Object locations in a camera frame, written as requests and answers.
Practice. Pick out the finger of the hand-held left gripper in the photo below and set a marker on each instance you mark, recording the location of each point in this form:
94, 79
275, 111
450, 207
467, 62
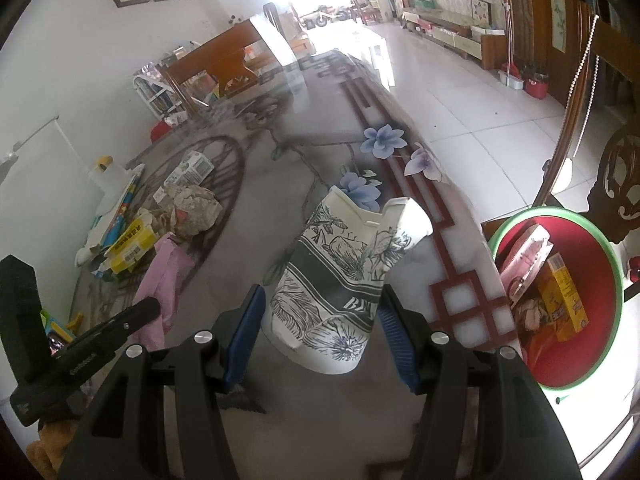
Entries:
125, 322

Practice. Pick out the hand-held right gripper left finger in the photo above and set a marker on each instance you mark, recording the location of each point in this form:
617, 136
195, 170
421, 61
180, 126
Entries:
247, 330

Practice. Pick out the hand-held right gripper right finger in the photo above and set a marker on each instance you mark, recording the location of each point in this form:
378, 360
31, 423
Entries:
400, 345

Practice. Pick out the crushed floral paper cup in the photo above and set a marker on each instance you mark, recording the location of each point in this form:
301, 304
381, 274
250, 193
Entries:
325, 270

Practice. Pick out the pink snack packet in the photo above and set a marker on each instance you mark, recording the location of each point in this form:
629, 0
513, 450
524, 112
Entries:
525, 260

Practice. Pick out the yellow orange snack box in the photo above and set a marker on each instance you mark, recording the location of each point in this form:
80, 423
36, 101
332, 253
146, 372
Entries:
562, 300

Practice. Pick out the red basin with green rim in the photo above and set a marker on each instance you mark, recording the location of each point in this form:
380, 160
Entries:
590, 350

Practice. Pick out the person's left hand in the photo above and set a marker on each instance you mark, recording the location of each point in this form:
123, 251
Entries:
47, 450

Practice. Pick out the colourful printed packet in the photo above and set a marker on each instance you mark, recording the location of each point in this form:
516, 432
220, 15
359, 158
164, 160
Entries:
55, 332

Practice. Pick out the pink plastic bag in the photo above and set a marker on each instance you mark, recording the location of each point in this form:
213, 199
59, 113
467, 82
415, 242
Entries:
160, 280

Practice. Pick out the small yellow carton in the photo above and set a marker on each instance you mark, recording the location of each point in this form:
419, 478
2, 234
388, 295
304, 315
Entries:
131, 242

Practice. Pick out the crumpled paper wad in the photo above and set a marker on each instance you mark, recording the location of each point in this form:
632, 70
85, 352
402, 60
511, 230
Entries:
195, 207

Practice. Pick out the white bottle with yellow cap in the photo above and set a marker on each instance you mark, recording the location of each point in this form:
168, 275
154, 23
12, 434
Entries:
111, 177

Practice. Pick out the small white carton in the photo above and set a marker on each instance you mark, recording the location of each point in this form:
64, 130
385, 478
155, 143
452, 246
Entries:
192, 167

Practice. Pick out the small red object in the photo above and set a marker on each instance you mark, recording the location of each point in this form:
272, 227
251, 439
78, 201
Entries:
161, 131

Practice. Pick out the carved wooden chair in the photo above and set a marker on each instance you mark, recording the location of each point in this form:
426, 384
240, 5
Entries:
617, 180

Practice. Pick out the red bucket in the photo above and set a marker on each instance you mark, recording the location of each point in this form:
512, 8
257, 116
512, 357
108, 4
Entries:
537, 87

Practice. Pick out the low television cabinet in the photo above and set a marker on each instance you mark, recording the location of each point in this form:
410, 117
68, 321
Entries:
450, 32

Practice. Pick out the parked scooter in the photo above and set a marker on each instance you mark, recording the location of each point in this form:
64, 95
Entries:
322, 16

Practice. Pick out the small framed picture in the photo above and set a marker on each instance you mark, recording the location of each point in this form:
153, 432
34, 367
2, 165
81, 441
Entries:
480, 11

